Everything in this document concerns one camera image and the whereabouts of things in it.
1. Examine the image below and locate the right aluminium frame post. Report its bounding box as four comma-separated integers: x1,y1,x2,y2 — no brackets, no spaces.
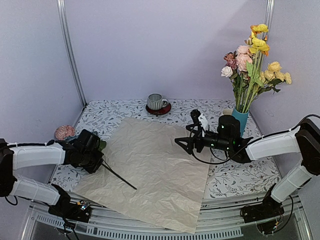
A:
244,0,276,107

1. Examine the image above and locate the cream wrapping paper sheet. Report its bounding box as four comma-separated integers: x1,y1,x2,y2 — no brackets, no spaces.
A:
73,117,211,234

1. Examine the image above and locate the dark red saucer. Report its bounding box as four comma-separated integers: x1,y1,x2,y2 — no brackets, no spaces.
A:
145,101,172,116

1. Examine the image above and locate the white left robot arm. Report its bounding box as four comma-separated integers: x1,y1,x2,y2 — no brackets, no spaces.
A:
0,129,103,223

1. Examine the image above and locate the teal vase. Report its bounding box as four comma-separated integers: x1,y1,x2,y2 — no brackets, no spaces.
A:
231,107,249,136

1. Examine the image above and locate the yellow poppy stem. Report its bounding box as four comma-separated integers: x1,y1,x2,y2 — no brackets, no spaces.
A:
243,33,267,113

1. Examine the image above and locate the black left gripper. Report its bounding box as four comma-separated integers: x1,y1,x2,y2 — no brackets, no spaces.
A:
80,147,104,174

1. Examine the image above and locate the aluminium table front rail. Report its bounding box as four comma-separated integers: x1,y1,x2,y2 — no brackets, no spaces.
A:
20,193,316,240

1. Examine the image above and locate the left aluminium frame post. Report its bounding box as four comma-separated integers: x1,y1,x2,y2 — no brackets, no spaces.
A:
56,0,88,108

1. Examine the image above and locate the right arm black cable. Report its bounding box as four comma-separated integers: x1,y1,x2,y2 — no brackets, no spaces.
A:
188,114,320,166

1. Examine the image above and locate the white and mauve rose stem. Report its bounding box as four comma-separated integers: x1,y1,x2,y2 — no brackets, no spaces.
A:
221,52,244,113

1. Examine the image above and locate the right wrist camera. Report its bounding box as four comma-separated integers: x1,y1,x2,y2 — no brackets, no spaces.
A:
190,109,209,131

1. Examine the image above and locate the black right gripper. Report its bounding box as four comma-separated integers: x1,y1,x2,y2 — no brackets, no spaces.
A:
175,123,232,155

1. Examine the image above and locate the yellow rose stem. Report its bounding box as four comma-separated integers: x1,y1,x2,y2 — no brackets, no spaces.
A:
253,61,292,100

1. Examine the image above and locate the cream mug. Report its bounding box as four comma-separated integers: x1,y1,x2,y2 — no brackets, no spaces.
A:
221,108,233,116

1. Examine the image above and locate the orange poppy stem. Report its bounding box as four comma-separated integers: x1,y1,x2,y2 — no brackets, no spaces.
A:
246,24,270,56

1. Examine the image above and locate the aluminium frame post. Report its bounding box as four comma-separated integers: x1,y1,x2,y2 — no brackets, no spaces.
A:
56,0,88,108
244,0,276,107

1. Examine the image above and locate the striped cup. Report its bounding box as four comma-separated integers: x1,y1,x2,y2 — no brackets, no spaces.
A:
147,93,169,111

